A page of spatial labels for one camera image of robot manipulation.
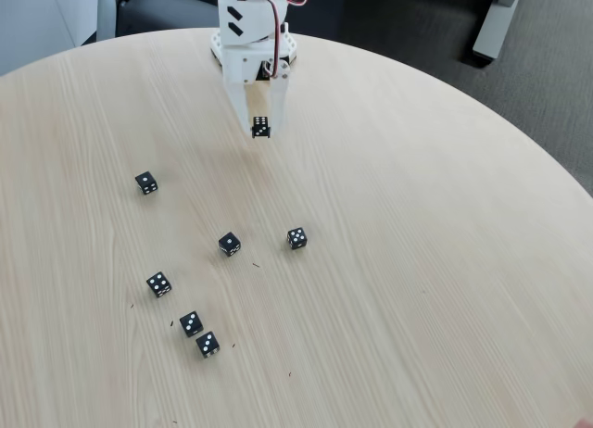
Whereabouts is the black die showing one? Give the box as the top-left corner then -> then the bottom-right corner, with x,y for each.
134,170 -> 158,196
218,232 -> 242,258

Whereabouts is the black die showing six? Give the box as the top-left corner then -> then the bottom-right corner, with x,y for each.
251,116 -> 273,140

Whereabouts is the white desk leg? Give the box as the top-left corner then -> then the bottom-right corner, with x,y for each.
472,0 -> 524,61

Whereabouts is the black die showing three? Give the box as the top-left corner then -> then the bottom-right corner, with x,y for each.
195,331 -> 221,360
179,310 -> 205,339

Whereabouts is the white cabinet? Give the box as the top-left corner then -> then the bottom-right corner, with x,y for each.
0,0 -> 101,75

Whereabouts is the black office chair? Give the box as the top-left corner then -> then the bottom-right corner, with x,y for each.
115,0 -> 221,38

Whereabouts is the black die showing four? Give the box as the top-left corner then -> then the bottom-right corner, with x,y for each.
145,271 -> 173,299

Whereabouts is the black die showing five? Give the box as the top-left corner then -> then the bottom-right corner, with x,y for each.
286,226 -> 308,251

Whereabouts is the red black gripper cable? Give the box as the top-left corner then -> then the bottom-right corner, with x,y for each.
240,0 -> 291,80

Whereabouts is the dark upholstered seat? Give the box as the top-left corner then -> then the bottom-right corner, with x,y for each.
296,0 -> 499,66

